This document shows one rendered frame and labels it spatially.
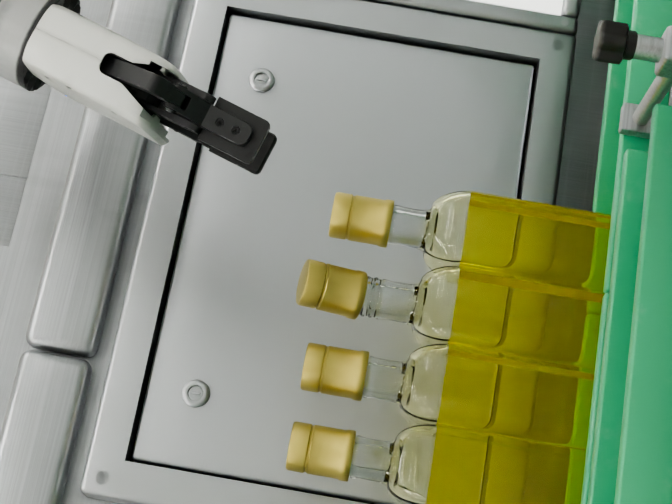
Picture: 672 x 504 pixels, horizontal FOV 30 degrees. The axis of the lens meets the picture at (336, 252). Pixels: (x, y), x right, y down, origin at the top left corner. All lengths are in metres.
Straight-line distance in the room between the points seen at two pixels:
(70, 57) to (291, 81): 0.30
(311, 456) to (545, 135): 0.39
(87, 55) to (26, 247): 0.28
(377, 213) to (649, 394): 0.25
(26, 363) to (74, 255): 0.10
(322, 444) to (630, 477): 0.22
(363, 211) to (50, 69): 0.24
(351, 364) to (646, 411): 0.22
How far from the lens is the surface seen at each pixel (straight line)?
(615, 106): 1.02
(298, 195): 1.06
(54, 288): 1.06
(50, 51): 0.86
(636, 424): 0.77
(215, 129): 0.84
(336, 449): 0.86
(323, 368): 0.87
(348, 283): 0.89
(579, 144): 1.15
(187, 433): 1.01
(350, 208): 0.91
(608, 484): 0.83
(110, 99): 0.84
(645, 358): 0.78
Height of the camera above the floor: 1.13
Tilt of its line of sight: 1 degrees up
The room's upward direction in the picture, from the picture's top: 80 degrees counter-clockwise
